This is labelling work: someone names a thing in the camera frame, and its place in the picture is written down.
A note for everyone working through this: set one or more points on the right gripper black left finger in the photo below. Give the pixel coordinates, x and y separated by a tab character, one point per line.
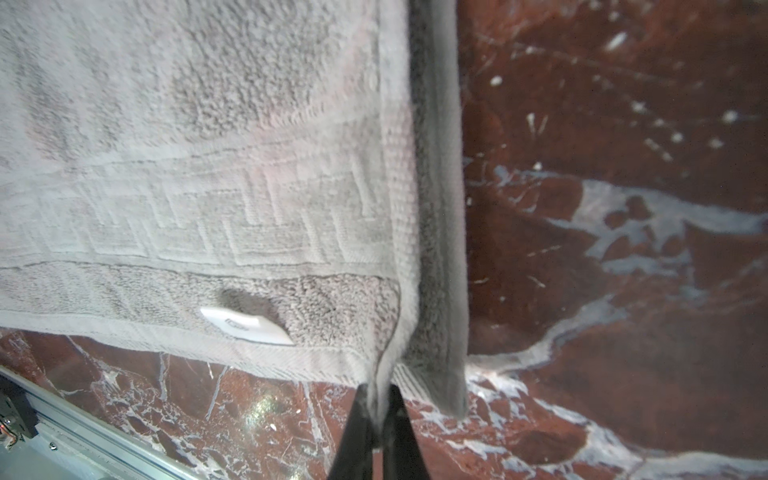
354	456

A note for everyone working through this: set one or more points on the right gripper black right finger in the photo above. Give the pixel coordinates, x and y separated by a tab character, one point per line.
402	457

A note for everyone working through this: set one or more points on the grey towel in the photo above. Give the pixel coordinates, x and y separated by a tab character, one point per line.
271	185

